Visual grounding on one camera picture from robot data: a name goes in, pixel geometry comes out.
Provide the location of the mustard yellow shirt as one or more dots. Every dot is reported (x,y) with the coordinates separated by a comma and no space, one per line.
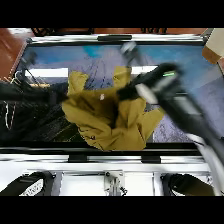
(130,123)

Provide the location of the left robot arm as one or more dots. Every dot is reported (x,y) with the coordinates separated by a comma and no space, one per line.
(30,93)

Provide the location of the brown clothes hanger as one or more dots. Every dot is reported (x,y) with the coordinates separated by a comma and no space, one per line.
(36,85)

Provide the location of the cardboard box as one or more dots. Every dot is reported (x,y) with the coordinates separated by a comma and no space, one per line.
(216,46)

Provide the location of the silver frame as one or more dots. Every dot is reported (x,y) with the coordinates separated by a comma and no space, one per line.
(133,165)

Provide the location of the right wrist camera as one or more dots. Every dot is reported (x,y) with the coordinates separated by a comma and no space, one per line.
(129,52)

